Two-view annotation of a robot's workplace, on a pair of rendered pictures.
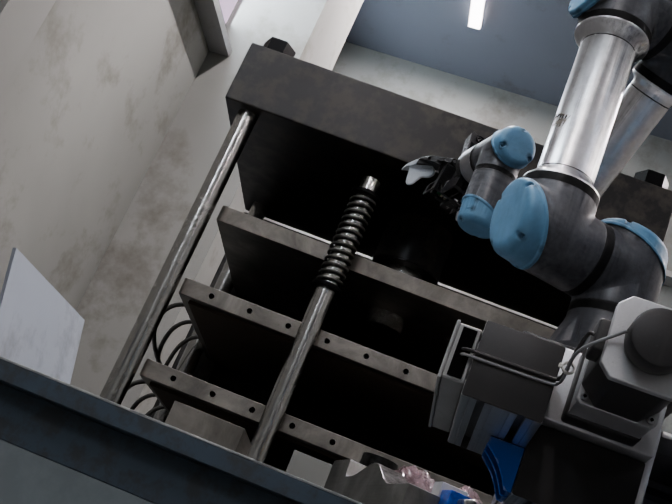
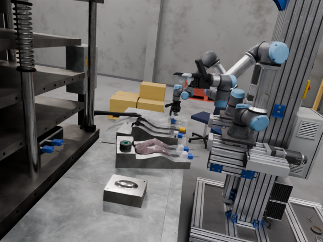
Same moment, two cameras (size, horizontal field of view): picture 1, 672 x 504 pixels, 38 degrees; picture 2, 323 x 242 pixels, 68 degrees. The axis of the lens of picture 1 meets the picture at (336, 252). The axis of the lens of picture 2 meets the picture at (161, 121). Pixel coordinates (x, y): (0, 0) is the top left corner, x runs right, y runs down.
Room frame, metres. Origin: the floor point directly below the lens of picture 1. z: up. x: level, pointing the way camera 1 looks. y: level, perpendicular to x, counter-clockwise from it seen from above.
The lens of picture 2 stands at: (1.89, 1.17, 1.64)
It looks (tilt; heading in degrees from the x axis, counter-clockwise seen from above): 20 degrees down; 268
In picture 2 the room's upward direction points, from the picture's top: 7 degrees clockwise
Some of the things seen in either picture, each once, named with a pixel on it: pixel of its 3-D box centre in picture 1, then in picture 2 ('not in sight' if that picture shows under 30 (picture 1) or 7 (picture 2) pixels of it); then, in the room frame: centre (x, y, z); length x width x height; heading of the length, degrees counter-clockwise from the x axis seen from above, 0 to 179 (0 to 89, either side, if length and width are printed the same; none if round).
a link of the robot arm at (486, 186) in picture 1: (493, 206); (220, 97); (1.52, -0.22, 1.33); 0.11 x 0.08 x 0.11; 105
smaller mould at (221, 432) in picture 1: (207, 439); (126, 190); (2.00, 0.09, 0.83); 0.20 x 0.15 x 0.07; 173
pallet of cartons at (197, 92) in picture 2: not in sight; (205, 90); (0.48, -5.89, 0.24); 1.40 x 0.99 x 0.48; 169
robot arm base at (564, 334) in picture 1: (599, 347); (239, 128); (1.29, -0.40, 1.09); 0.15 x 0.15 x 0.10
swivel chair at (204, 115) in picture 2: not in sight; (209, 115); (1.01, -2.57, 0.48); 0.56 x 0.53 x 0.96; 163
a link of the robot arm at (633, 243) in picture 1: (617, 273); (243, 113); (1.29, -0.39, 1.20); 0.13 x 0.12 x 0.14; 105
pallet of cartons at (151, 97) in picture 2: not in sight; (139, 100); (2.25, -3.51, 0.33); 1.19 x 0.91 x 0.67; 168
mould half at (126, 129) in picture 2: not in sight; (149, 130); (1.92, -0.71, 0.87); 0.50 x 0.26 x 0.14; 173
